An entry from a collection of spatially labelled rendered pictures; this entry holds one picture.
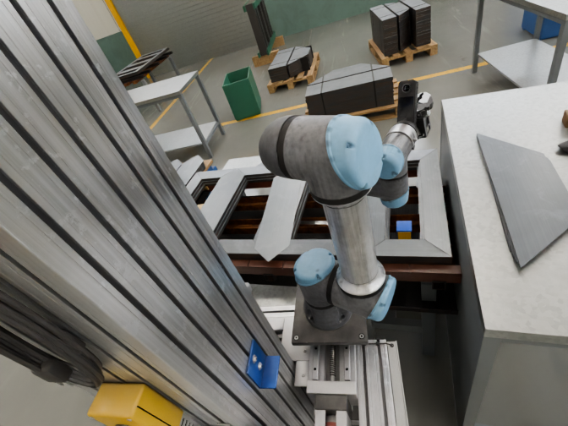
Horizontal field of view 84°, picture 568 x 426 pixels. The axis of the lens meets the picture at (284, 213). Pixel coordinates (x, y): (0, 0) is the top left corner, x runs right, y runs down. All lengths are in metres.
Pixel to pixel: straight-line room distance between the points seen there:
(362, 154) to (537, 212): 0.84
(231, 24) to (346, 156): 9.39
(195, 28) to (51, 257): 9.85
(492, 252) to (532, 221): 0.16
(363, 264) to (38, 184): 0.57
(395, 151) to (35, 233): 0.70
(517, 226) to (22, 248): 1.17
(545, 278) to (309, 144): 0.80
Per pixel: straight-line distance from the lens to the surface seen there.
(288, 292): 1.56
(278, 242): 1.52
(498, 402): 2.06
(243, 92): 5.13
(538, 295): 1.08
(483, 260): 1.12
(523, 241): 1.16
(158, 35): 10.61
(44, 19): 0.46
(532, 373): 2.15
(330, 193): 0.54
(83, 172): 0.42
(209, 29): 10.03
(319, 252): 0.87
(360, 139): 0.50
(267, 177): 2.03
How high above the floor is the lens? 1.91
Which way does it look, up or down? 39 degrees down
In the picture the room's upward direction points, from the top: 21 degrees counter-clockwise
